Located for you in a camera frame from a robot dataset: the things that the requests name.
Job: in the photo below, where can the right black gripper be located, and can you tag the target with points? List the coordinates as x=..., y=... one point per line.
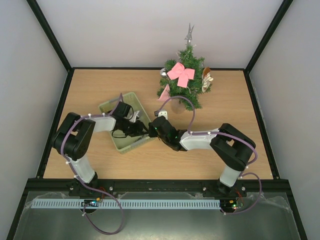
x=153, y=129

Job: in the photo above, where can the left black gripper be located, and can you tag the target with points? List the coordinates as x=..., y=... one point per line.
x=138, y=130

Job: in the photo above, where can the light green plastic basket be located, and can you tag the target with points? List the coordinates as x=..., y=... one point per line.
x=124, y=145

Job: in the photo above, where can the pink hat gnome ornament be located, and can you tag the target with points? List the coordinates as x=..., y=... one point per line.
x=165, y=94

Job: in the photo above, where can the silver disco ball ornament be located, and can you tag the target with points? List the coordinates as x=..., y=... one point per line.
x=163, y=72

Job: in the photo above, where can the small green christmas tree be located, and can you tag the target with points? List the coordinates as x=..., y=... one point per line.
x=185, y=80

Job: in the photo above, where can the pink heart ornament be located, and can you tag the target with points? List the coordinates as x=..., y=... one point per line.
x=182, y=74

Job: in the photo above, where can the brown hat snowman ornament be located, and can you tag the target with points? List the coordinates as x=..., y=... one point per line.
x=206, y=79

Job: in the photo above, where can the silver star tree topper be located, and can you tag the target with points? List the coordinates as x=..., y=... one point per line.
x=188, y=38

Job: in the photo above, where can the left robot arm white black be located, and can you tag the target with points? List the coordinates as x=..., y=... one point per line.
x=73, y=138

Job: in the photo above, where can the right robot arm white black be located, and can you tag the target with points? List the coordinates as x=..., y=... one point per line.
x=235, y=149

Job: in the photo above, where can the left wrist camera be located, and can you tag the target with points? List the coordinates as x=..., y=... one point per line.
x=135, y=116

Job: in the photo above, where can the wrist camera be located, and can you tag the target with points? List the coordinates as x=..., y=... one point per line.
x=161, y=113
x=135, y=116

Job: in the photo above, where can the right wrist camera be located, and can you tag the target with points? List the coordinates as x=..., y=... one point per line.
x=161, y=113

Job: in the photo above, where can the light blue slotted cable duct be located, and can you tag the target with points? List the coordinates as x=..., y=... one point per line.
x=128, y=204

